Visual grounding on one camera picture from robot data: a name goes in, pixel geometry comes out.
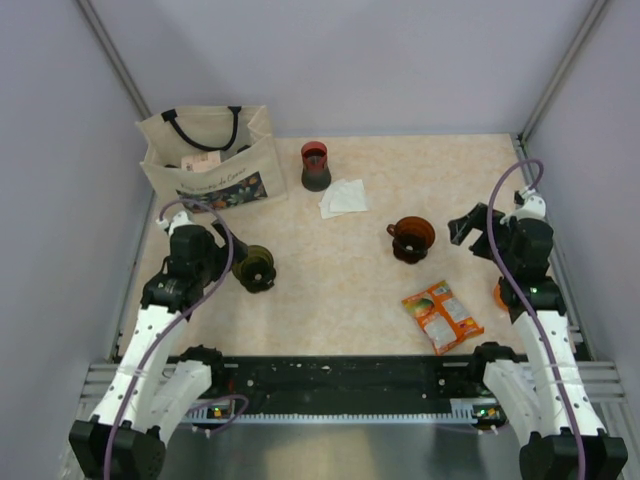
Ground box inside tote bag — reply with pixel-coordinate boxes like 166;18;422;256
181;152;222;173

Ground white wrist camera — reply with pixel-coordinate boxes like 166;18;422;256
155;210;194;237
513;188;546;220

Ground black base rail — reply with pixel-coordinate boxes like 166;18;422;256
200;355;491;416

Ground olive green coffee dripper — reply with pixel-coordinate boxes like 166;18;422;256
232;245;277;293

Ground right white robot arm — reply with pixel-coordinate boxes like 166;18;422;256
448;203;628;479

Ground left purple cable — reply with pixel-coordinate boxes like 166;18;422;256
103;198;235;480

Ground orange snack packet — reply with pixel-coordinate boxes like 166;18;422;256
401;281;485;355

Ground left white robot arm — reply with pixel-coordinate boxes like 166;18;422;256
69;211;235;479

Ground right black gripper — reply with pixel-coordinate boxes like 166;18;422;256
448;203;518;274

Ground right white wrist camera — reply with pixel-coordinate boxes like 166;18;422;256
513;188;546;220

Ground white paper coffee filters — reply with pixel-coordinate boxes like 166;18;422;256
318;179;369;220

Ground brown coffee dripper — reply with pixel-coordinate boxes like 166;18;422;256
386;216;436;265

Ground beige canvas tote bag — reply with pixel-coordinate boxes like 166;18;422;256
137;106;287;210

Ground red glass coffee server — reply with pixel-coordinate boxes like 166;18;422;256
301;141;332;192

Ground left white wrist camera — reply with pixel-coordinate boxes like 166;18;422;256
155;210;194;237

